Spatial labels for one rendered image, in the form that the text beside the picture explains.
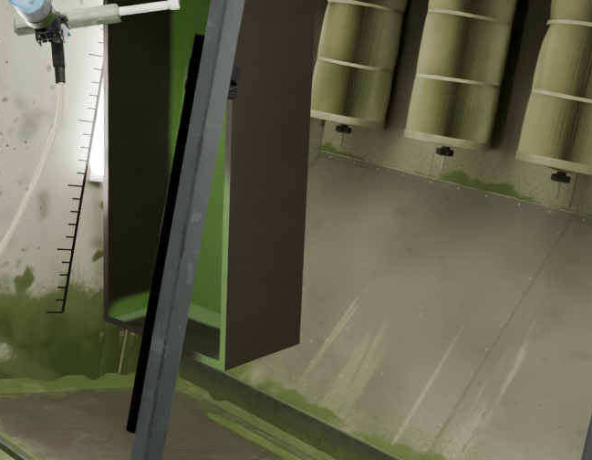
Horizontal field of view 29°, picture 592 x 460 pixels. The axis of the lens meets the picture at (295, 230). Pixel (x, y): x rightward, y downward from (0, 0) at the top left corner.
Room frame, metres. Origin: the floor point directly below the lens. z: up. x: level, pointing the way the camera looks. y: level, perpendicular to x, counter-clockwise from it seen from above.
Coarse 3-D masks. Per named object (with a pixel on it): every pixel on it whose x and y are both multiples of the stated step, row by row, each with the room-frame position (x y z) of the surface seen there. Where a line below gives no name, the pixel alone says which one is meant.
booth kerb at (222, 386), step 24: (192, 360) 4.71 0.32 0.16; (216, 384) 4.58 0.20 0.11; (240, 384) 4.48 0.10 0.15; (264, 408) 4.37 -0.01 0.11; (288, 408) 4.27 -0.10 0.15; (288, 432) 4.25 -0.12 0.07; (312, 432) 4.16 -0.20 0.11; (336, 432) 4.08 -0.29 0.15; (336, 456) 4.06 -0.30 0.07; (360, 456) 3.98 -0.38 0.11; (384, 456) 3.90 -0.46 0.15
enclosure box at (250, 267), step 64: (128, 0) 3.77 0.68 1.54; (192, 0) 3.93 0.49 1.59; (256, 0) 3.37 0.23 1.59; (128, 64) 3.80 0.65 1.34; (256, 64) 3.40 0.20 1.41; (128, 128) 3.84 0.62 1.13; (256, 128) 3.44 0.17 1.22; (128, 192) 3.87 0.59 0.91; (256, 192) 3.47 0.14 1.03; (128, 256) 3.91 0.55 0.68; (256, 256) 3.51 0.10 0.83; (128, 320) 3.86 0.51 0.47; (192, 320) 3.89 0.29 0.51; (256, 320) 3.55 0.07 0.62
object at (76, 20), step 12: (60, 12) 3.35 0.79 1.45; (72, 12) 3.34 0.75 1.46; (84, 12) 3.34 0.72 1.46; (96, 12) 3.34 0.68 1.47; (108, 12) 3.34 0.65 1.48; (120, 12) 3.35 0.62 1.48; (132, 12) 3.35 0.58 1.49; (144, 12) 3.36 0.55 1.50; (24, 24) 3.34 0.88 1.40; (72, 24) 3.34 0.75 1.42; (84, 24) 3.34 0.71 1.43; (96, 24) 3.36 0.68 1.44; (60, 48) 3.32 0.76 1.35; (60, 60) 3.31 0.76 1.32; (60, 72) 3.30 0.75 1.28
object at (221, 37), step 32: (224, 0) 2.26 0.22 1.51; (224, 32) 2.26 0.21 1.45; (224, 64) 2.27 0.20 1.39; (224, 96) 2.28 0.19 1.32; (192, 128) 2.28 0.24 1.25; (192, 160) 2.26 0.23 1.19; (192, 192) 2.26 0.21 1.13; (192, 224) 2.27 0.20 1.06; (192, 256) 2.28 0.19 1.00; (160, 320) 2.27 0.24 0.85; (160, 352) 2.26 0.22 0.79; (160, 384) 2.26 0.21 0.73; (160, 416) 2.27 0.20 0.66; (160, 448) 2.28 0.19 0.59
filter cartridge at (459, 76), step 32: (448, 0) 4.27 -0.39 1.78; (480, 0) 4.23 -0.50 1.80; (512, 0) 4.29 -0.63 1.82; (448, 32) 4.25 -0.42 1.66; (480, 32) 4.24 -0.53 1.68; (448, 64) 4.25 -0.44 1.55; (480, 64) 4.24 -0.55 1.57; (416, 96) 4.33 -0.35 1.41; (448, 96) 4.24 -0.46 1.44; (480, 96) 4.25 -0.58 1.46; (416, 128) 4.29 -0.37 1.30; (448, 128) 4.23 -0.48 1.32; (480, 128) 4.27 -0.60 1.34
